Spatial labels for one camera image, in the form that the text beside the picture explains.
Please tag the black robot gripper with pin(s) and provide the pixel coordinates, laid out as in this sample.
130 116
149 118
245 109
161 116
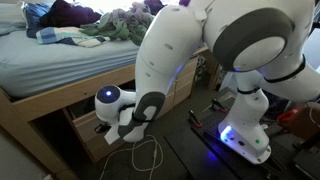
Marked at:
101 128

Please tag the light wood drawer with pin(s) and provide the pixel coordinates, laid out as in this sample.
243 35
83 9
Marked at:
94 144

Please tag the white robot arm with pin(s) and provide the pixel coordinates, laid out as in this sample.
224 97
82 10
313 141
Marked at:
260 41

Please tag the small wooden drawer chest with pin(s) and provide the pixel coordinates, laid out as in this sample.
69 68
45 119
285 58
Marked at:
181 87

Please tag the blue sheeted mattress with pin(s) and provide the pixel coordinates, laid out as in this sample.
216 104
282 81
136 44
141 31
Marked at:
172 23

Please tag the blue plaid cloth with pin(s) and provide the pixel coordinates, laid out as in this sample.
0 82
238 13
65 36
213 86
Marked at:
69 36

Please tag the green crumpled garment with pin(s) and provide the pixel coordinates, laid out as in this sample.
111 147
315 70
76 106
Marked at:
131 24

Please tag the dark maroon garment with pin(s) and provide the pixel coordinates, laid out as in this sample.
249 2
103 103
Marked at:
63 14

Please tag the dark blue pillow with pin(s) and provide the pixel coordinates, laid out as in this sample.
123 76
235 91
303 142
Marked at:
32 13

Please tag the red object on floor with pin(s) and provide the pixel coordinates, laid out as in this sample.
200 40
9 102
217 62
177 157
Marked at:
287 117

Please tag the light wood bed frame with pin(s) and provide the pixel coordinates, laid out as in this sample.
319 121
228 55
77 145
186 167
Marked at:
66 93

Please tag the red handled clamp left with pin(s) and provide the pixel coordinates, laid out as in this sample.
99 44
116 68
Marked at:
194 119

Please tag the red handled clamp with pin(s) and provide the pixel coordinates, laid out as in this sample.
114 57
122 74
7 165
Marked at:
194 119
218 106

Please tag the red handled clamp right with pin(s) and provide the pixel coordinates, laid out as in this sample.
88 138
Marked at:
218 106

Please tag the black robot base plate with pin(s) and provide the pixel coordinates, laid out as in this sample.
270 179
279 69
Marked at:
284 163

